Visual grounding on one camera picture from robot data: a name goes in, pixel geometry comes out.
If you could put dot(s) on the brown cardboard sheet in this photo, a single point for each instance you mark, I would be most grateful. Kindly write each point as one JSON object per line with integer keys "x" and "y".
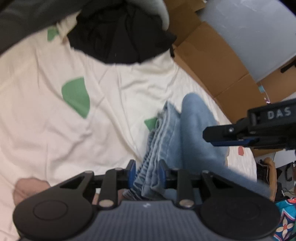
{"x": 208, "y": 58}

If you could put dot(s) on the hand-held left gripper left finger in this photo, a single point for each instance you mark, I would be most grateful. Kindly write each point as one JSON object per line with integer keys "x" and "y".
{"x": 131, "y": 171}

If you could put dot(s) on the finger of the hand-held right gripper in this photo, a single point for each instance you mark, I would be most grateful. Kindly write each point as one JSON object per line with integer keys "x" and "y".
{"x": 235, "y": 142}
{"x": 222, "y": 133}

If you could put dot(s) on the teal printed cloth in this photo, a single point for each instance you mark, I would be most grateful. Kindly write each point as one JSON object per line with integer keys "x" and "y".
{"x": 285, "y": 220}

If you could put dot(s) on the black garment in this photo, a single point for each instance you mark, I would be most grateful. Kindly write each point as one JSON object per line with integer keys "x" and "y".
{"x": 122, "y": 34}

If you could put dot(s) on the brown folded blanket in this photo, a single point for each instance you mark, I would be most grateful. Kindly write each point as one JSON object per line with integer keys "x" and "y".
{"x": 270, "y": 166}

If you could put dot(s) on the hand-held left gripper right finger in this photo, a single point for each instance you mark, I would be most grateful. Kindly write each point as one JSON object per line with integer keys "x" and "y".
{"x": 163, "y": 178}

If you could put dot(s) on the blue denim jeans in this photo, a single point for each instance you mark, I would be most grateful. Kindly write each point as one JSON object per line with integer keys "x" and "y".
{"x": 185, "y": 139}

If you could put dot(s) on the grey cabinet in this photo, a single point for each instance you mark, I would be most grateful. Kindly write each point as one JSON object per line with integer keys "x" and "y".
{"x": 254, "y": 34}

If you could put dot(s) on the cream bear print bed sheet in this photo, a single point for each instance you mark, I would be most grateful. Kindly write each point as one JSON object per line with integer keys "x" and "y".
{"x": 69, "y": 115}

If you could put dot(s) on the black bag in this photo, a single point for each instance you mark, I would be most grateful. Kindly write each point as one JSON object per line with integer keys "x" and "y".
{"x": 289, "y": 171}

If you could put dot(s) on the grey neck pillow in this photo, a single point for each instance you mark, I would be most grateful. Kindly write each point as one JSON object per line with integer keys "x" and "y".
{"x": 157, "y": 9}

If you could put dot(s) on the leopard print cloth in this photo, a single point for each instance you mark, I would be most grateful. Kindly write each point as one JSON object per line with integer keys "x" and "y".
{"x": 261, "y": 171}

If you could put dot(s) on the tall brown panel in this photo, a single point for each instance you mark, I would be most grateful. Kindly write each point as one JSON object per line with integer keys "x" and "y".
{"x": 279, "y": 88}

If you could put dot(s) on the dark grey pillow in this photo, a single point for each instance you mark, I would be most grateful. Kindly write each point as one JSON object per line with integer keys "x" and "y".
{"x": 23, "y": 23}

